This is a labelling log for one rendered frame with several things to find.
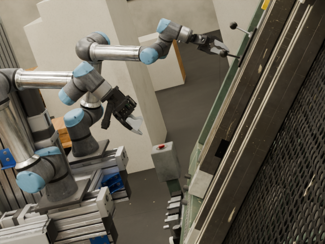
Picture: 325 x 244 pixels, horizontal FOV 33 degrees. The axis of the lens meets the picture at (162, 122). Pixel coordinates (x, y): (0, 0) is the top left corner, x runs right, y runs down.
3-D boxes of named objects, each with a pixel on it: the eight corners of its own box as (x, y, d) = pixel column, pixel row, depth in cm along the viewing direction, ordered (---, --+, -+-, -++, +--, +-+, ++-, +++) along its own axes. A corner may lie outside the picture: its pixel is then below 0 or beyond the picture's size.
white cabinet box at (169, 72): (148, 84, 827) (134, 38, 805) (185, 75, 816) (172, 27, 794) (144, 94, 785) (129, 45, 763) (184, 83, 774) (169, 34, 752)
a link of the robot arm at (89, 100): (72, 125, 310) (78, 34, 283) (86, 114, 323) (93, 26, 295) (91, 132, 307) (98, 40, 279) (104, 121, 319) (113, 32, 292)
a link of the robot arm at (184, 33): (183, 24, 264) (177, 40, 265) (192, 28, 265) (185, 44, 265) (182, 26, 272) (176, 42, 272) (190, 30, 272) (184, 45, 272)
